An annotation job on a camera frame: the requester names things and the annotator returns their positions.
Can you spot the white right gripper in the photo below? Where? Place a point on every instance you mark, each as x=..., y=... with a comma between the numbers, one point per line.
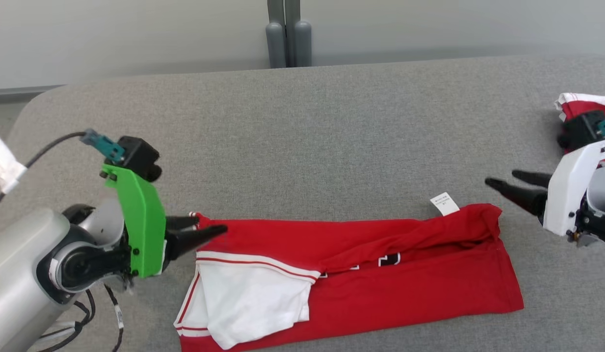
x=566, y=190

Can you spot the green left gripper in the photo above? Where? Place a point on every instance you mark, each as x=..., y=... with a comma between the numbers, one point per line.
x=143, y=220

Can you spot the red white sports shorts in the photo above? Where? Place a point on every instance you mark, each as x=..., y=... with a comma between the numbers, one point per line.
x=586, y=105

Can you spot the red white basketball jersey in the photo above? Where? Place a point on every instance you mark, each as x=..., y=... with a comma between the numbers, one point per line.
x=405, y=288

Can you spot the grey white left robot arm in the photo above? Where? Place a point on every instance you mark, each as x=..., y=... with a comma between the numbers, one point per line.
x=24, y=274

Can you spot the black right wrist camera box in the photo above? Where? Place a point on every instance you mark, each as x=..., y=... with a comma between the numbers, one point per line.
x=581, y=129

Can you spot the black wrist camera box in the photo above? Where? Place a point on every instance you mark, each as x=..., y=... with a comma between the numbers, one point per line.
x=141, y=156
x=581, y=129

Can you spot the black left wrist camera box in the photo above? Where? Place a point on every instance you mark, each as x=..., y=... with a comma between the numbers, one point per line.
x=141, y=156

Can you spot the grey metal post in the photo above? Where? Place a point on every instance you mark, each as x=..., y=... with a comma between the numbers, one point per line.
x=301, y=44
x=276, y=44

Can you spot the grey metal floor rail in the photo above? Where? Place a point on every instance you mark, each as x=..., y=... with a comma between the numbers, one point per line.
x=19, y=94

